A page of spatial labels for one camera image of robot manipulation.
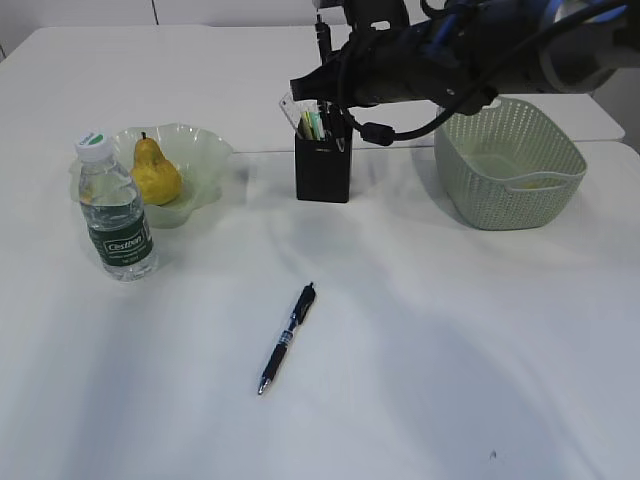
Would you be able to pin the clear water bottle green label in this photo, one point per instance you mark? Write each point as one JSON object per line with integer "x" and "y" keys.
{"x": 113, "y": 209}

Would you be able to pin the blue grey right robot arm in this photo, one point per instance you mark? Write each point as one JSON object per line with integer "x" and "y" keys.
{"x": 477, "y": 34}

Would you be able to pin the yellow white paper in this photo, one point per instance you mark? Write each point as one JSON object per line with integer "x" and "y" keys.
{"x": 532, "y": 184}

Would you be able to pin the black square pen holder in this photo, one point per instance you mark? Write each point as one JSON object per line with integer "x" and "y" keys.
{"x": 322, "y": 170}

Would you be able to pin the yellow utility knife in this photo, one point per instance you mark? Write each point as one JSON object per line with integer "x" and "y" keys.
{"x": 305, "y": 126}

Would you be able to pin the teal utility knife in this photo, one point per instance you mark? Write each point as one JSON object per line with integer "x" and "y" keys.
{"x": 316, "y": 125}

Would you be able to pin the green wavy glass plate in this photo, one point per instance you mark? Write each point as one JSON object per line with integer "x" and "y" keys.
{"x": 201, "y": 157}

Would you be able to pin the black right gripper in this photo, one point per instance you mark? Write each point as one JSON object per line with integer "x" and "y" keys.
{"x": 385, "y": 59}

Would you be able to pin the clear plastic ruler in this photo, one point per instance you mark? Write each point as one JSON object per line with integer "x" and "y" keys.
{"x": 292, "y": 113}

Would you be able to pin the black pen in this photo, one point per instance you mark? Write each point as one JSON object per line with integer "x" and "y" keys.
{"x": 296, "y": 318}
{"x": 323, "y": 35}
{"x": 336, "y": 125}

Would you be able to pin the yellow pear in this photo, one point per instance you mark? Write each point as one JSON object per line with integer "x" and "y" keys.
{"x": 158, "y": 180}

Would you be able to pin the green woven plastic basket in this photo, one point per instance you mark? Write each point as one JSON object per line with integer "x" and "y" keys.
{"x": 481, "y": 158}

